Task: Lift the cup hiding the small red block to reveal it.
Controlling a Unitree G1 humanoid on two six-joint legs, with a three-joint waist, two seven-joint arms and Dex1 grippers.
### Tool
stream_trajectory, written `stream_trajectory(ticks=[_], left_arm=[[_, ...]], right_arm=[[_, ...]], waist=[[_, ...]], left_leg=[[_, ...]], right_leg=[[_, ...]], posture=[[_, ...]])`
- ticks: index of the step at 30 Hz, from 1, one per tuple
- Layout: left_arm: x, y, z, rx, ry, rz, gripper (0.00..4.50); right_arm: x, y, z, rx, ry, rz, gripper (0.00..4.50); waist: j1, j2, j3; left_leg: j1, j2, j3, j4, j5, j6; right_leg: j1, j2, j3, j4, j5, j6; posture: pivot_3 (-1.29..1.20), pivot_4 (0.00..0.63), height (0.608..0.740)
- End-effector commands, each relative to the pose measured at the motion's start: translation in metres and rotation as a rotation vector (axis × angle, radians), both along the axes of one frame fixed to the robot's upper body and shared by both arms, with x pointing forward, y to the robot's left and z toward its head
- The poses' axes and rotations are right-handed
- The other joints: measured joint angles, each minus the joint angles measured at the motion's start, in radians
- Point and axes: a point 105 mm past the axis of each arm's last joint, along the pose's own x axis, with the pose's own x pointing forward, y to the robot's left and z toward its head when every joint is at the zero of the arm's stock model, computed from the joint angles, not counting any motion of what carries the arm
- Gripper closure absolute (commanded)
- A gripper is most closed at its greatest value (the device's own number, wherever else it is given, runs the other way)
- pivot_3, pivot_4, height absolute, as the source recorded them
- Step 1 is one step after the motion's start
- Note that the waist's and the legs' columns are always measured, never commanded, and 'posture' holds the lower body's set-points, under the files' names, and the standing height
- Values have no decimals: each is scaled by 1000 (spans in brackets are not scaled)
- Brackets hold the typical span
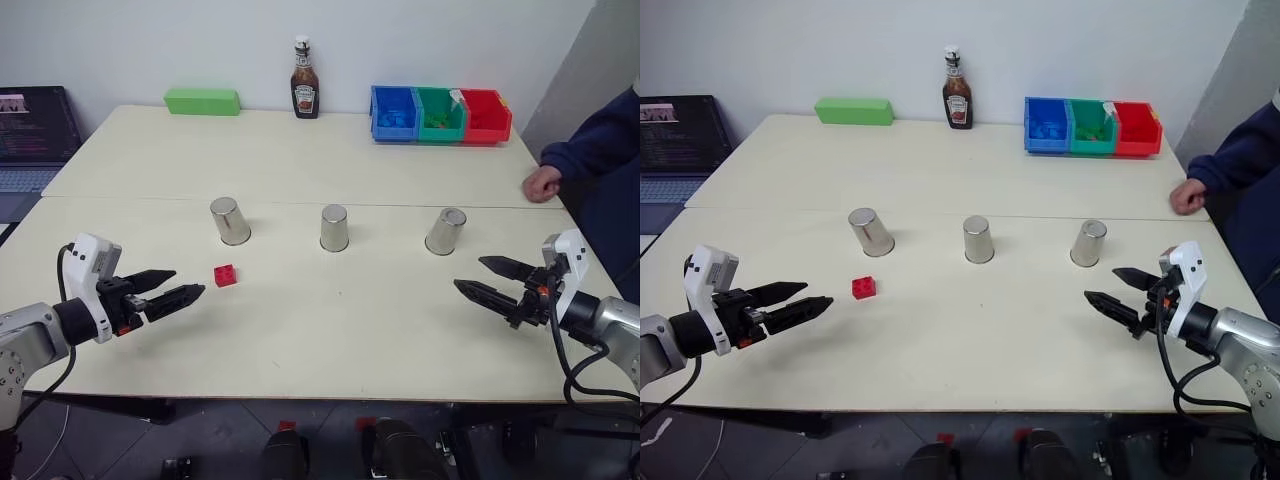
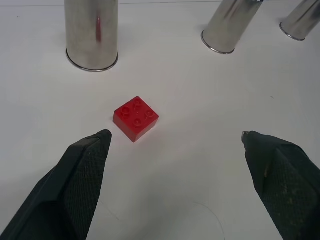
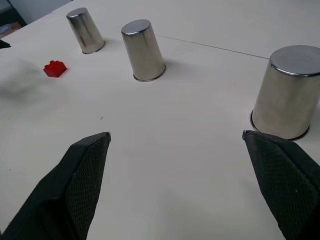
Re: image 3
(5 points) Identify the dark storage furniture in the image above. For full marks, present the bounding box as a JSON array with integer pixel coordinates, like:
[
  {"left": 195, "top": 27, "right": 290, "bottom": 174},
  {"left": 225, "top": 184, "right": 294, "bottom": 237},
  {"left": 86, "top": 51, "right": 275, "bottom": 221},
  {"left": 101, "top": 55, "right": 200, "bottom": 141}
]
[{"left": 0, "top": 0, "right": 28, "bottom": 39}]

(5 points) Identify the red toy building brick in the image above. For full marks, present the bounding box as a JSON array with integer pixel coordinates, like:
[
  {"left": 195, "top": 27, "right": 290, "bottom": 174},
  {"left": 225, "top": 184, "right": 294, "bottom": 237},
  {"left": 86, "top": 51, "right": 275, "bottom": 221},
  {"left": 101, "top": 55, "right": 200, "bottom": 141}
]
[{"left": 43, "top": 60, "right": 69, "bottom": 79}]

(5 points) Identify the stainless steel cup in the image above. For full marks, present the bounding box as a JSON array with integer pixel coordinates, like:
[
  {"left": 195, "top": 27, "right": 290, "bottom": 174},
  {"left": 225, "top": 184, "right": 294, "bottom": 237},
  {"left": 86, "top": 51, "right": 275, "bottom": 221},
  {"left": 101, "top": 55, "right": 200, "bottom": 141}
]
[
  {"left": 66, "top": 7, "right": 106, "bottom": 55},
  {"left": 121, "top": 19, "right": 167, "bottom": 83},
  {"left": 249, "top": 45, "right": 320, "bottom": 140}
]

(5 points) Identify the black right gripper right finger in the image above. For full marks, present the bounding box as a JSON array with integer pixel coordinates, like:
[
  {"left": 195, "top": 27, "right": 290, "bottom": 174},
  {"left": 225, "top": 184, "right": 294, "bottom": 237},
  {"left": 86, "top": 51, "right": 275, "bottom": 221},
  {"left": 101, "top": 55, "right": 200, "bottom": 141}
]
[{"left": 242, "top": 129, "right": 320, "bottom": 240}]

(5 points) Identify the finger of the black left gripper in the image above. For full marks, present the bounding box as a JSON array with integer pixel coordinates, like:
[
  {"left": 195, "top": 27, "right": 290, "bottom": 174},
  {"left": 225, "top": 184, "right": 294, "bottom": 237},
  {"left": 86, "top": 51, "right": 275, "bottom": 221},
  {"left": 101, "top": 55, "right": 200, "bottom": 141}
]
[{"left": 0, "top": 131, "right": 112, "bottom": 240}]

